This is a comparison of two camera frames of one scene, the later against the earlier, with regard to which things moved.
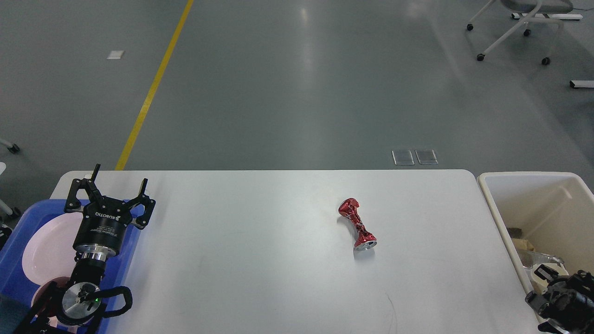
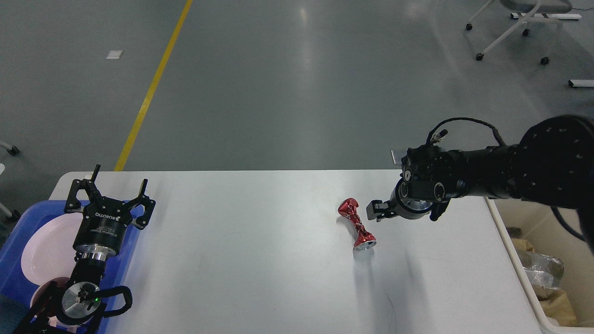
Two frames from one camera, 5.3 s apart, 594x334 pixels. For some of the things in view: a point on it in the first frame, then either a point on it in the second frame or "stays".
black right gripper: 571,305 -> 401,203
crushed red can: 364,240 stays
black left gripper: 104,221 stays
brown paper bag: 521,244 stays
